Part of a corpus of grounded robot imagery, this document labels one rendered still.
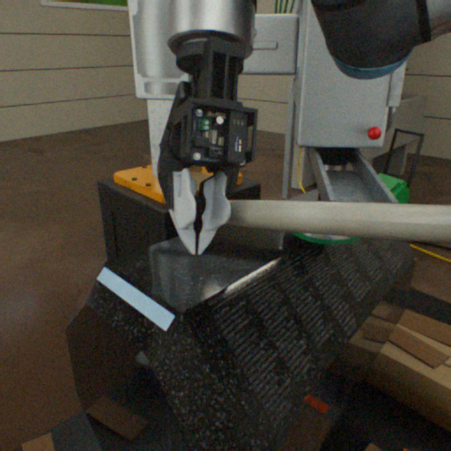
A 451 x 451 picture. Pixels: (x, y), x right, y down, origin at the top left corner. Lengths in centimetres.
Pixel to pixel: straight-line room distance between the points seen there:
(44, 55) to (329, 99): 671
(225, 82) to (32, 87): 711
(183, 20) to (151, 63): 144
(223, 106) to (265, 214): 11
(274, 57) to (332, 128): 74
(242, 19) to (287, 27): 134
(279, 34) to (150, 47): 52
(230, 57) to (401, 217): 22
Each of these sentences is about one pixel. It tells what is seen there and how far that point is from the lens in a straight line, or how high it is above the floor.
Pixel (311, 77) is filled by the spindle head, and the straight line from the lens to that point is 110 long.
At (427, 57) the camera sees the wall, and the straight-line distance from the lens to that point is 617.
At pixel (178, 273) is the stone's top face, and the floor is 83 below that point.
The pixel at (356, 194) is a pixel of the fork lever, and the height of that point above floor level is 107.
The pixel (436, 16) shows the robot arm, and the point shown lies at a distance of 52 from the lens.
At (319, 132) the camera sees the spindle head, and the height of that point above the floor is 117.
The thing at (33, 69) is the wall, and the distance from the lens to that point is 751.
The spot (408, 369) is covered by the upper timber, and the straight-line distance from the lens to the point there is 189.
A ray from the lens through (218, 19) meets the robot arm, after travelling 44.
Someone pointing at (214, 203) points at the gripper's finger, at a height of 122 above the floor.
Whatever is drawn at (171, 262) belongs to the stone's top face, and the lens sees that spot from 116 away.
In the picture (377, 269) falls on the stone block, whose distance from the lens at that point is 148.
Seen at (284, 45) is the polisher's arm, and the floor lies 137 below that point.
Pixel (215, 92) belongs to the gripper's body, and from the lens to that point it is 44.
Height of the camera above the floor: 138
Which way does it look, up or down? 24 degrees down
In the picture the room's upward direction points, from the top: straight up
